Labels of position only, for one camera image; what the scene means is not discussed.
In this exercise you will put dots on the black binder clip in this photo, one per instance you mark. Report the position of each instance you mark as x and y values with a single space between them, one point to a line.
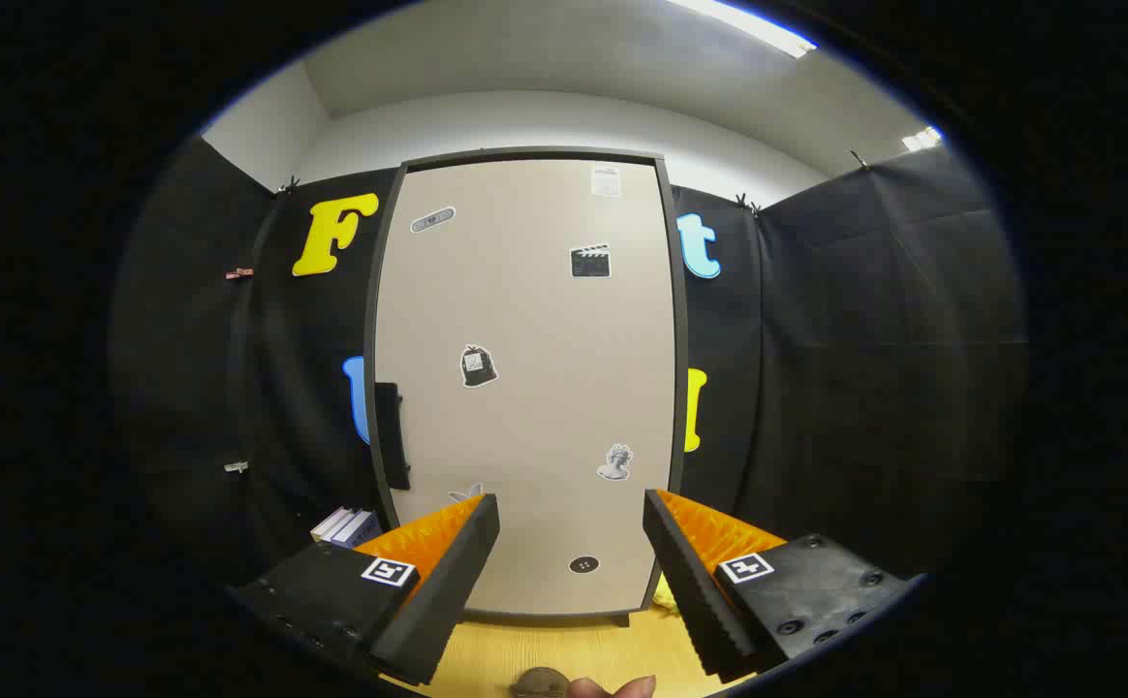
745 204
288 185
859 159

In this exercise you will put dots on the black backdrop cloth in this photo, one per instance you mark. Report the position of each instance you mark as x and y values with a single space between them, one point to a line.
864 339

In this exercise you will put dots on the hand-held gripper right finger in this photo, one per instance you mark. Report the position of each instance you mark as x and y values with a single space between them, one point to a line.
695 601

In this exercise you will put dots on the long ceiling light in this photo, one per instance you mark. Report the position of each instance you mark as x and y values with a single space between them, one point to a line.
748 24

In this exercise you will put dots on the small ceiling light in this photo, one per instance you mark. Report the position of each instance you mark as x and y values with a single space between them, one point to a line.
921 139

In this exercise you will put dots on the blue paperback book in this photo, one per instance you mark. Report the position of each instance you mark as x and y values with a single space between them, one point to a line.
362 528

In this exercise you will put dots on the white paperback book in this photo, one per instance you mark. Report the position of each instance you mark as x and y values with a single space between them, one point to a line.
329 524

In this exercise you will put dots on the brown furry shoe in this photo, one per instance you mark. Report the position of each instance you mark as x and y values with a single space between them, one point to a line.
537 685

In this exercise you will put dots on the yellow pineapple plush toy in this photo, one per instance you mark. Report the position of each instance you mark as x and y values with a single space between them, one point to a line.
664 594

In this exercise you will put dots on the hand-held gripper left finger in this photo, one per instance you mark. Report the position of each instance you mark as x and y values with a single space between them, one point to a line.
448 601

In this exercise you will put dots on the grey shoe cabinet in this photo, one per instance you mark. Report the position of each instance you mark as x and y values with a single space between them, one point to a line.
525 152

